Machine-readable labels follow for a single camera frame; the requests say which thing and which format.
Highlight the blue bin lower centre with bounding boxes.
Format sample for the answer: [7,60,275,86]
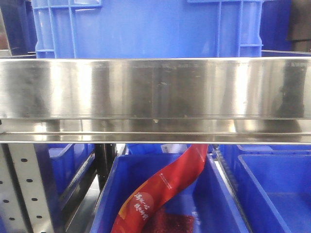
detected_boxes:
[90,153,248,233]

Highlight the red printed banner strip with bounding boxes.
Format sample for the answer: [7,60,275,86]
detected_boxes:
[111,144,208,233]

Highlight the blue bin lower right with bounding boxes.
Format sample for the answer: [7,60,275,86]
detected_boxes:
[218,144,311,233]

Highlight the grey perforated shelf upright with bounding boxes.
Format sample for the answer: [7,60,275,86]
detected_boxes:
[0,143,61,233]

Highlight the large blue crate upper shelf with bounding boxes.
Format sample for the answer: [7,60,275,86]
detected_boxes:
[32,0,263,58]

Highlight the stainless steel shelf rail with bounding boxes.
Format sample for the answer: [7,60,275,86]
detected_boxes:
[0,57,311,144]

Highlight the blue bin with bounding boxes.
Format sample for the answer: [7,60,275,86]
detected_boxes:
[90,153,248,233]
[34,143,96,209]
[218,144,311,233]

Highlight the blue bin lower left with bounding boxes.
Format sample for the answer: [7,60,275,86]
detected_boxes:
[34,143,96,209]

